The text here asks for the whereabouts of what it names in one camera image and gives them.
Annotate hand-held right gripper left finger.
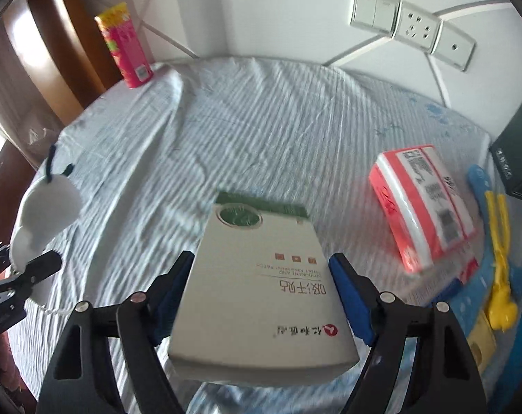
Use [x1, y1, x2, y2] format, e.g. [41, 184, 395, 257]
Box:
[36, 250, 197, 414]

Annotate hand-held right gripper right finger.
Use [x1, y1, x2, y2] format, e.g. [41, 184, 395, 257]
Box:
[328, 254, 488, 414]

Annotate white plush toy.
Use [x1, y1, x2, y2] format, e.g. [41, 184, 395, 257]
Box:
[10, 144, 81, 315]

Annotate white and green box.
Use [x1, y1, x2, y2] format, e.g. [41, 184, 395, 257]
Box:
[167, 190, 360, 385]

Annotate blue three-arm boomerang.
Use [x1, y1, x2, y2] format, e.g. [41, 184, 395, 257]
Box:
[433, 164, 522, 337]

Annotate blue plastic crate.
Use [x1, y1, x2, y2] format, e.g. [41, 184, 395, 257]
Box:
[491, 323, 522, 414]

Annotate white blue and red box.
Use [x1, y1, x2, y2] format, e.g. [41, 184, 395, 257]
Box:
[410, 259, 479, 307]

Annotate pink and white box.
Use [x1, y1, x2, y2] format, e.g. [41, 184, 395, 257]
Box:
[369, 144, 478, 273]

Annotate clear plastic sheet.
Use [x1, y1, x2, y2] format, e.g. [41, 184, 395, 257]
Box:
[0, 90, 68, 169]

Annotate yellow duck clip tongs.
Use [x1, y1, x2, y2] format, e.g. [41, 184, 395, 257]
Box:
[483, 192, 518, 331]

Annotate black box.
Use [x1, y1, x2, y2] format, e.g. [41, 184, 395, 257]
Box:
[489, 93, 522, 205]

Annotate yellow and pink tube can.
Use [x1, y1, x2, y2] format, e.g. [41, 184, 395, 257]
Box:
[94, 2, 155, 90]

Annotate curved wooden wall frame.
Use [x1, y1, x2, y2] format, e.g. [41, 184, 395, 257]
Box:
[2, 0, 109, 115]

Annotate white single-hole wall socket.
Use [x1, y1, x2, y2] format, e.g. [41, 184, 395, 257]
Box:
[429, 21, 477, 72]

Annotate white double light switch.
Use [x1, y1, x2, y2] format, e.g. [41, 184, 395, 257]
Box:
[349, 0, 402, 34]

